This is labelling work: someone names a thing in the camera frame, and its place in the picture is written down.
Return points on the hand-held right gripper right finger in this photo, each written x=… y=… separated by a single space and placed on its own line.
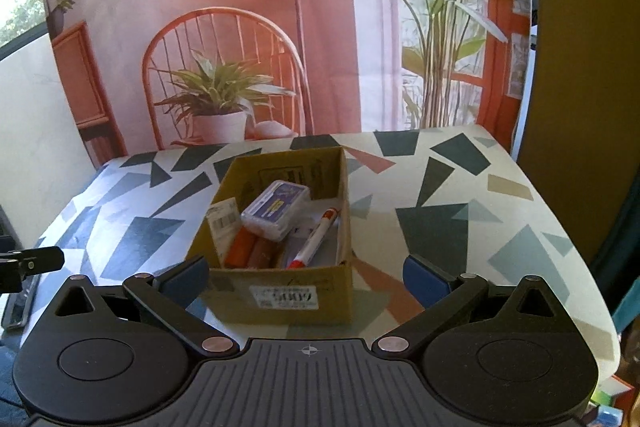
x=425 y=282

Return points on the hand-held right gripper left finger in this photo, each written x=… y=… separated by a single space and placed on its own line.
x=182 y=279

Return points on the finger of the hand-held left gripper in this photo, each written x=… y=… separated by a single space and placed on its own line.
x=40 y=258

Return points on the cardboard box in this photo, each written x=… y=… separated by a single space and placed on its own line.
x=230 y=297

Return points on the orange tube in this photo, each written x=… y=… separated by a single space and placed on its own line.
x=239 y=249

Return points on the brown tube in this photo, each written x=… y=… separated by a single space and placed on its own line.
x=261 y=253

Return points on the blue label white packet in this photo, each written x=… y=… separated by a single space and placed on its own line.
x=275 y=209

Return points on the red white marker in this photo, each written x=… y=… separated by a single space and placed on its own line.
x=315 y=237

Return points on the dark flat device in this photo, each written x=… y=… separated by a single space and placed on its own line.
x=20 y=307

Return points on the geometric patterned tablecloth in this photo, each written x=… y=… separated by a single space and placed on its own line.
x=450 y=187

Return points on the white marble panel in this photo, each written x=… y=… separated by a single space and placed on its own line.
x=35 y=132

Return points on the colourful box stack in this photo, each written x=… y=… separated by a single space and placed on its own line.
x=612 y=407

